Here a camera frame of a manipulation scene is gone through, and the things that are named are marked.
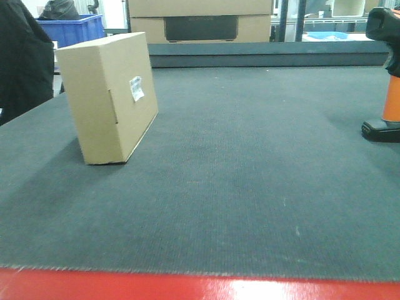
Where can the brown cardboard package box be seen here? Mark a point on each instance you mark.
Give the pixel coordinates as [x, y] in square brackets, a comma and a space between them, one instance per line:
[96, 76]

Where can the large cardboard box with print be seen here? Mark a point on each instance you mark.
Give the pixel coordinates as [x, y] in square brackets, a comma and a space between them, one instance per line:
[166, 22]

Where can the dark grey felt mat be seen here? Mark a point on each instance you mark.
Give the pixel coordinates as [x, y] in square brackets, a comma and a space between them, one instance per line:
[245, 171]

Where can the white barcode label sticker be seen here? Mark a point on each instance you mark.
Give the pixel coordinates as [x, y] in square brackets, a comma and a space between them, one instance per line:
[136, 88]

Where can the light blue plastic tray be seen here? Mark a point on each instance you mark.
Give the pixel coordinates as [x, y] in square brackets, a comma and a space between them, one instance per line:
[327, 35]

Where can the blue plastic storage bin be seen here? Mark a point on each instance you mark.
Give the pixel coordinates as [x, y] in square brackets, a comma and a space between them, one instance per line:
[69, 32]

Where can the grey raised platform step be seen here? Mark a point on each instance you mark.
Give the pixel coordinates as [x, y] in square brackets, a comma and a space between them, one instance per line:
[268, 54]

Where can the black jacket person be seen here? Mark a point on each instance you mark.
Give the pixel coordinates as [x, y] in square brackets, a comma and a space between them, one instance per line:
[27, 62]

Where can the black garbage bag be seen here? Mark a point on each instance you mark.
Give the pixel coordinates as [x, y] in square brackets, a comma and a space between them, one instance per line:
[59, 10]

